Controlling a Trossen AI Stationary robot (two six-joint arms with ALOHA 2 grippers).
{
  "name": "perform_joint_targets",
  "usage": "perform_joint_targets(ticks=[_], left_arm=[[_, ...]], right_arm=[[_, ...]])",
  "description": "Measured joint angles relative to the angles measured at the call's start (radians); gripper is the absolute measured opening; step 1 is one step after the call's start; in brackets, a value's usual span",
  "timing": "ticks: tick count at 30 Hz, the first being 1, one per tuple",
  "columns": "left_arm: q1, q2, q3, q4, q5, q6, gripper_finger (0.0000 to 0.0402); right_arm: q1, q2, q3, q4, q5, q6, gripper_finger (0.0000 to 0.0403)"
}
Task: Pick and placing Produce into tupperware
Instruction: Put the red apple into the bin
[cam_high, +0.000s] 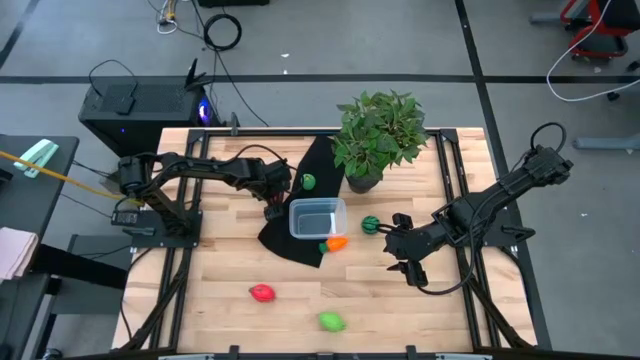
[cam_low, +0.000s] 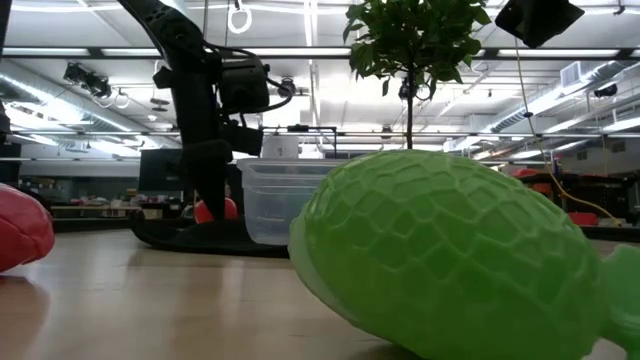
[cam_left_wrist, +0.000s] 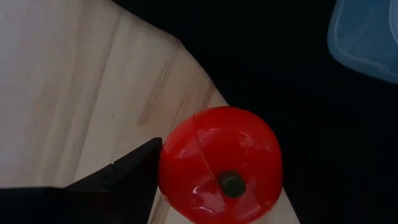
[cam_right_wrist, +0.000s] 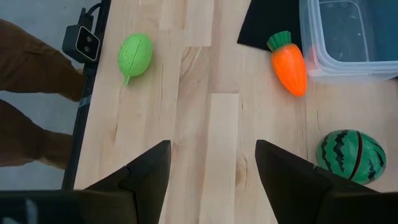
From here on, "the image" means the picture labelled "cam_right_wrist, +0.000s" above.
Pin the black cloth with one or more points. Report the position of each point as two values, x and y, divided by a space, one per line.
267 21

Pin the black table-edge camera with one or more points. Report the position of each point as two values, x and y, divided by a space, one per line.
79 42

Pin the black metal table frame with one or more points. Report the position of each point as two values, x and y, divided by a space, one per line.
85 105

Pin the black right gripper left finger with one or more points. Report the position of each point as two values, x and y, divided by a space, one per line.
136 193

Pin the orange toy carrot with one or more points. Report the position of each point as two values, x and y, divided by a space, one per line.
289 68

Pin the striped toy watermelon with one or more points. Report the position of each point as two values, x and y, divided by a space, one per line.
348 155

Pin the clear plastic tupperware container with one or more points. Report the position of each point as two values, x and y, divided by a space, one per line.
345 37

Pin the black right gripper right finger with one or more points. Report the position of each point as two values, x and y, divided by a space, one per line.
298 193

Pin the person's leg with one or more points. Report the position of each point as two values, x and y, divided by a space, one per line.
34 65
28 140

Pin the green leafy toy vegetable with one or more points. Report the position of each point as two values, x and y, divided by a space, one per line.
135 56

